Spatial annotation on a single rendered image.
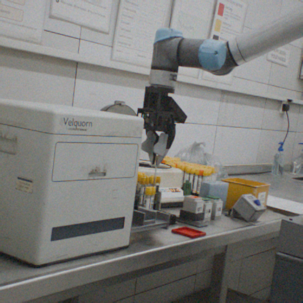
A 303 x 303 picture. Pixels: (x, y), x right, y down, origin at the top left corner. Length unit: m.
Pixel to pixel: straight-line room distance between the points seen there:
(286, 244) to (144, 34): 1.10
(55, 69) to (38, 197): 0.90
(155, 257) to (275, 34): 0.65
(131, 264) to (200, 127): 1.51
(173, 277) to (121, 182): 1.58
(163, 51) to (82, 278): 0.64
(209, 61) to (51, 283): 0.69
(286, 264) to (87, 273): 0.55
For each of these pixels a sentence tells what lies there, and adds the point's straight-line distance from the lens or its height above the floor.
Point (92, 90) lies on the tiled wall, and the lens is 2.01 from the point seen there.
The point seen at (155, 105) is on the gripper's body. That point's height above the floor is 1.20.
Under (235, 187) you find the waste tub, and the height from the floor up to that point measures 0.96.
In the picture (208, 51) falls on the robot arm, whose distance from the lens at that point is 1.40.
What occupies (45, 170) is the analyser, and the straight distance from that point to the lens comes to 1.02.
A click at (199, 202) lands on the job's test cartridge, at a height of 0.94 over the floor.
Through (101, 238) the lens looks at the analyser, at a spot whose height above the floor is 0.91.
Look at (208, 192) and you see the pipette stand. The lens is 1.77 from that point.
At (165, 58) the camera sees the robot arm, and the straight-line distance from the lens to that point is 1.44.
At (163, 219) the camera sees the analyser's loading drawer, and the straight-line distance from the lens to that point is 1.39.
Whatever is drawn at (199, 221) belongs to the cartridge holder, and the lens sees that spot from 1.58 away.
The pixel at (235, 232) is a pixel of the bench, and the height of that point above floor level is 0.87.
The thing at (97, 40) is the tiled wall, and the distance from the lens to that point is 2.02.
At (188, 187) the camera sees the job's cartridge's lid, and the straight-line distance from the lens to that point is 1.61.
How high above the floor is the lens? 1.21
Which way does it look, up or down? 6 degrees down
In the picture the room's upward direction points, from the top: 7 degrees clockwise
